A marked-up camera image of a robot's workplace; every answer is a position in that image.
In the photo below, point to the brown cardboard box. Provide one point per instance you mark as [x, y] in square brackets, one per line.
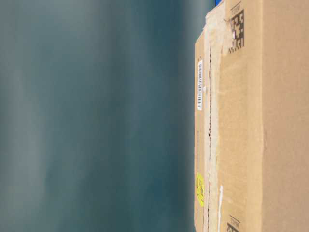
[252, 118]

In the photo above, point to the blue table cloth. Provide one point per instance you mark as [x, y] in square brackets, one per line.
[218, 2]

